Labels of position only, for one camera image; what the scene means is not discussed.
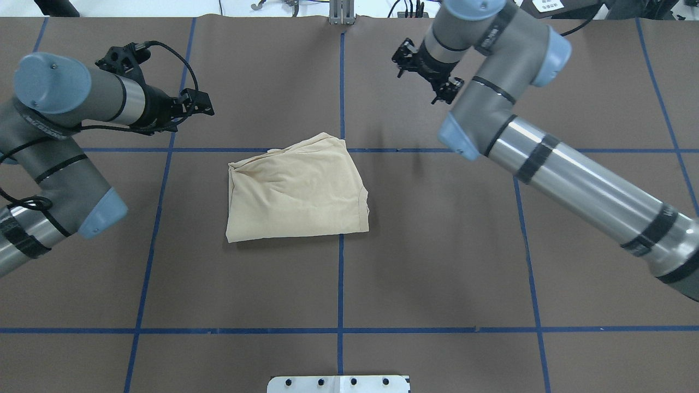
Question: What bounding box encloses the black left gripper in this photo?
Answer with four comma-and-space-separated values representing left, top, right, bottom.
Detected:
139, 87, 215, 134

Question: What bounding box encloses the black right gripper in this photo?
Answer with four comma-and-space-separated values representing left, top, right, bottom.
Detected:
392, 38, 465, 105

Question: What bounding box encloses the cream long-sleeve printed shirt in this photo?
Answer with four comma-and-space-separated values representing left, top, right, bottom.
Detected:
225, 132, 370, 243

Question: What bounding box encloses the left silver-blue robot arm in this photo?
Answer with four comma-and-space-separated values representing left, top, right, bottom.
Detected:
1, 41, 214, 276

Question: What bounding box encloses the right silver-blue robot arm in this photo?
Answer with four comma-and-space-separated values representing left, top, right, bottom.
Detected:
392, 1, 698, 301

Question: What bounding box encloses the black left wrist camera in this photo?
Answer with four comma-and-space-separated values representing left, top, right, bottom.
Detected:
95, 43, 151, 75

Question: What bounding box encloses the aluminium frame post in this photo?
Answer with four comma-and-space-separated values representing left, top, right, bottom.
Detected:
329, 0, 356, 25

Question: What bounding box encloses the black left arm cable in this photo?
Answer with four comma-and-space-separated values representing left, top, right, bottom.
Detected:
0, 40, 200, 213

